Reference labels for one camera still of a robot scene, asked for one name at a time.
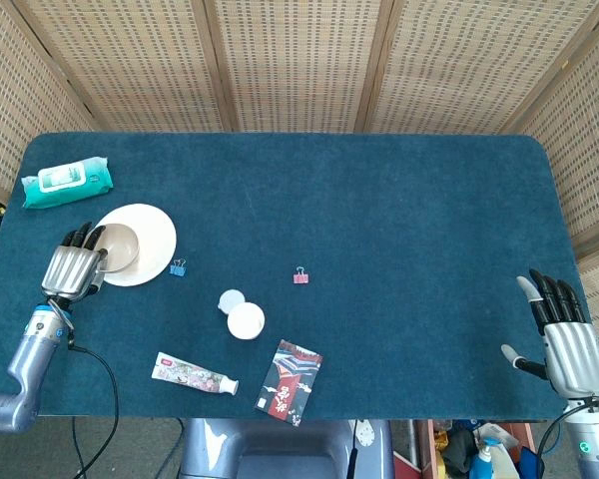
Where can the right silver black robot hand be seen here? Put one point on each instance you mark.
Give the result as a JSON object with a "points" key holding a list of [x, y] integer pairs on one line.
{"points": [[574, 354]]}

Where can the blue white spray bottle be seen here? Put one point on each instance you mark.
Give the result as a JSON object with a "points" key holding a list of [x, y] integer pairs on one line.
{"points": [[481, 464]]}

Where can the grey-blue robot torso base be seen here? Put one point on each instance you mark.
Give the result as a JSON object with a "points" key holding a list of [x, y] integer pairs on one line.
{"points": [[279, 454]]}

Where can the blue binder clip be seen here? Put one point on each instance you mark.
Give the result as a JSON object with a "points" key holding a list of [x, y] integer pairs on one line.
{"points": [[178, 271]]}

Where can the beige bowl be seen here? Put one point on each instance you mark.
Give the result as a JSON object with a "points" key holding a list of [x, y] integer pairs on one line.
{"points": [[122, 247]]}

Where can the white round plate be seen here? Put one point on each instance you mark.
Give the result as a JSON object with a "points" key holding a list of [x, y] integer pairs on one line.
{"points": [[155, 239]]}

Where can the black red printed packet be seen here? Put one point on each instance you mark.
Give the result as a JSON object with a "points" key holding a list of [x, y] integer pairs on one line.
{"points": [[289, 384]]}

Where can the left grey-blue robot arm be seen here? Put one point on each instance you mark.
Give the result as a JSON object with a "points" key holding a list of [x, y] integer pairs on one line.
{"points": [[30, 359]]}

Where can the red binder clip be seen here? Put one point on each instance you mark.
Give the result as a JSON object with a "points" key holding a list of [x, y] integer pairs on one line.
{"points": [[300, 279]]}

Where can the green wet wipes pack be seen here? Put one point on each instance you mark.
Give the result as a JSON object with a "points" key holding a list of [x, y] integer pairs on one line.
{"points": [[67, 182]]}

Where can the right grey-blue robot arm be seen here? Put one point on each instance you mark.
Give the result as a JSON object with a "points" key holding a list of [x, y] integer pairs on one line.
{"points": [[596, 439]]}

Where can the dark blue felt table mat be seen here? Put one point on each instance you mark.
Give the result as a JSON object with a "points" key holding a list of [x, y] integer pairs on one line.
{"points": [[379, 209]]}

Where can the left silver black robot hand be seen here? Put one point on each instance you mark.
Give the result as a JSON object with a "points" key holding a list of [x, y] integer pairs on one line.
{"points": [[70, 269]]}

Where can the white paper cup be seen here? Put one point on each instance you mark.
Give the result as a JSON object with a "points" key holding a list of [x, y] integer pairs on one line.
{"points": [[244, 322]]}

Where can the floral toothpaste tube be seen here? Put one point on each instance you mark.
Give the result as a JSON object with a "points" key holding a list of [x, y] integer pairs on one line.
{"points": [[189, 373]]}

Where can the blue fabric pouch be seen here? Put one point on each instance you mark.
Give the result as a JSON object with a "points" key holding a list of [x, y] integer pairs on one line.
{"points": [[531, 466]]}

